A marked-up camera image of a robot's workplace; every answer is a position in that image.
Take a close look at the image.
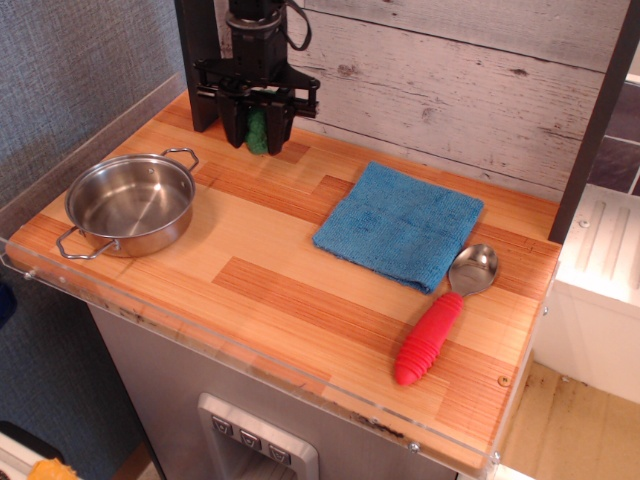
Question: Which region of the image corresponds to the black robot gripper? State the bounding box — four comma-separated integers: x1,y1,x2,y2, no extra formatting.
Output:
194,19,320,155

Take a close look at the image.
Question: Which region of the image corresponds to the green toy broccoli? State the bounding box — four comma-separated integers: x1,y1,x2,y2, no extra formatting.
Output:
245,105,274,155

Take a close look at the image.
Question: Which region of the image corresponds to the stainless steel pot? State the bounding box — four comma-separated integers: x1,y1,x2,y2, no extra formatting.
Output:
56,148,200,260

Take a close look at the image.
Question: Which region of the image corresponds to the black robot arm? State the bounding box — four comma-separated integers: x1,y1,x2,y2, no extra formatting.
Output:
194,1,320,155

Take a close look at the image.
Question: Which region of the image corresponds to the blue folded cloth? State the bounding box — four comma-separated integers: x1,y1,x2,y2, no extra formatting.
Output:
313,162,484,294

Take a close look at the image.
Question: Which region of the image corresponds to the clear acrylic table guard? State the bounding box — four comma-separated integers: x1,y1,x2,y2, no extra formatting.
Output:
4,227,560,479

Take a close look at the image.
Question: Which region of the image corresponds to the grey toy fridge cabinet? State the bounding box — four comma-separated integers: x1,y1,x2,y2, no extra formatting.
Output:
90,307,458,479

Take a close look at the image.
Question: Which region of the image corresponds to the silver dispenser panel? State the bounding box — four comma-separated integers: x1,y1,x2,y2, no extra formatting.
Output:
197,393,320,479

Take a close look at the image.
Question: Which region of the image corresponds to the white toy sink unit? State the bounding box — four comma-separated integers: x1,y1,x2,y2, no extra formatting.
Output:
533,185,639,402

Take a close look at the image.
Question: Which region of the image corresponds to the yellow object bottom left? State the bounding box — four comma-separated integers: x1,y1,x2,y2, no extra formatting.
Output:
26,459,80,480

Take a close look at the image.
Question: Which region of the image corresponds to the dark grey left post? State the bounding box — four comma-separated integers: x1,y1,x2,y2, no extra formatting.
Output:
174,0,221,132

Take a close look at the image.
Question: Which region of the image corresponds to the dark grey post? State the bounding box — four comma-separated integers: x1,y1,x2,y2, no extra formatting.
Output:
548,0,639,244
174,0,221,132

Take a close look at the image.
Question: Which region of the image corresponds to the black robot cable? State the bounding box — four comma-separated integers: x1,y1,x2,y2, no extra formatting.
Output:
280,0,314,52

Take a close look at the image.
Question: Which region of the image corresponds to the red handled metal spoon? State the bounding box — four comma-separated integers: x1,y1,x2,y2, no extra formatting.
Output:
394,244,499,386

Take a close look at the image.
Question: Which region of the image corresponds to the dark grey right post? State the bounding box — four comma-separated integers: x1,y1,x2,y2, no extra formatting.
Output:
548,0,639,244

